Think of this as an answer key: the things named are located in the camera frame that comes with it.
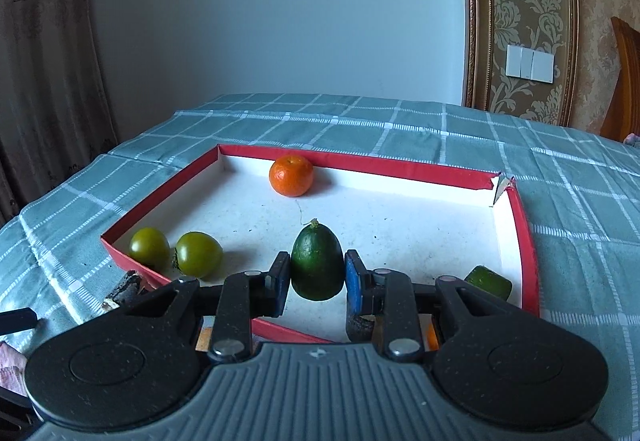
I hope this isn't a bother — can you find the green cucumber piece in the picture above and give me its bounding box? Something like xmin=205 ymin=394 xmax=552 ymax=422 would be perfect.
xmin=464 ymin=265 xmax=512 ymax=299

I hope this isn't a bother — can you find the gold wall frame moulding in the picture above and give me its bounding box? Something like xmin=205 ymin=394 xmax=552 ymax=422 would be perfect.
xmin=460 ymin=0 xmax=581 ymax=127

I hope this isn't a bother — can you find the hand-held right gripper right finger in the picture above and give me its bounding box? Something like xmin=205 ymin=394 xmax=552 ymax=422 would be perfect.
xmin=345 ymin=249 xmax=506 ymax=363

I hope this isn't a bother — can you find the pink patterned cloth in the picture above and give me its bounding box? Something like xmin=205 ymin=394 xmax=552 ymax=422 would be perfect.
xmin=0 ymin=341 xmax=28 ymax=392

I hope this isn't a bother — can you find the dark rough lump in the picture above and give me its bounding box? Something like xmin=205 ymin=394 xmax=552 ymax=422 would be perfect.
xmin=347 ymin=316 xmax=376 ymax=343
xmin=102 ymin=269 xmax=151 ymax=312

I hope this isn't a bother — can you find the orange mandarin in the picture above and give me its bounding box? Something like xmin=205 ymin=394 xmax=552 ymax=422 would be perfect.
xmin=269 ymin=154 xmax=315 ymax=198

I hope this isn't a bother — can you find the beige patterned curtain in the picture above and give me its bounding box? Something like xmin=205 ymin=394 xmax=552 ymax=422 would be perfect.
xmin=0 ymin=0 xmax=119 ymax=228

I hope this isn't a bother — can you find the green checked tablecloth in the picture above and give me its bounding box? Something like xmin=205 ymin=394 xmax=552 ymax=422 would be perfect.
xmin=0 ymin=94 xmax=640 ymax=441

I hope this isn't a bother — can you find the red shallow cardboard box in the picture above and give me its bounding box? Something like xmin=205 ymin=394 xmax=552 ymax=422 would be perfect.
xmin=101 ymin=144 xmax=541 ymax=344

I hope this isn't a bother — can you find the white wall switch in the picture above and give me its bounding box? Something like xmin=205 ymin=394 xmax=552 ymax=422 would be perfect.
xmin=505 ymin=45 xmax=556 ymax=83

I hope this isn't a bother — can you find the wooden bed headboard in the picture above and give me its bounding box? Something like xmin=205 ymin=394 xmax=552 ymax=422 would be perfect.
xmin=600 ymin=16 xmax=640 ymax=142

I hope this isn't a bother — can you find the dark green avocado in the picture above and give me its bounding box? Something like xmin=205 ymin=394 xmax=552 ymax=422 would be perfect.
xmin=291 ymin=219 xmax=346 ymax=301

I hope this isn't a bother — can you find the green tomato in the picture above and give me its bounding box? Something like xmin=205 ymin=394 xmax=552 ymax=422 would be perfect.
xmin=174 ymin=231 xmax=224 ymax=279
xmin=129 ymin=227 xmax=171 ymax=272

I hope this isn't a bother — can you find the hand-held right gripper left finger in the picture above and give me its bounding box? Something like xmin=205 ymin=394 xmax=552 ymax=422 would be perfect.
xmin=107 ymin=251 xmax=292 ymax=363

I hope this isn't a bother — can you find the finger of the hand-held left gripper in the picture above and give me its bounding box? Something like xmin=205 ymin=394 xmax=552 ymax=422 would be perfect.
xmin=0 ymin=307 xmax=39 ymax=336

